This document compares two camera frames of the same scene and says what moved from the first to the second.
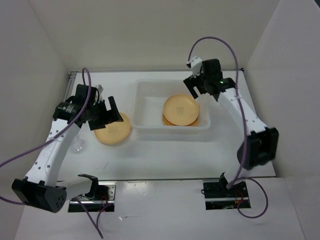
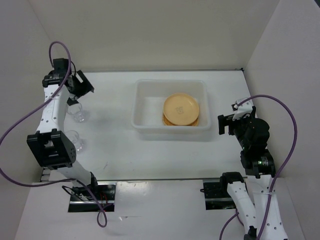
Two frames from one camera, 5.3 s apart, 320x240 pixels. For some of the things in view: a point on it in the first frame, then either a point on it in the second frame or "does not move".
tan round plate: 115,132 → 180,109
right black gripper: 191,82 → 224,120
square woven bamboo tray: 165,123 does not move
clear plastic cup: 78,144 does not move
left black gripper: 109,116 → 85,86
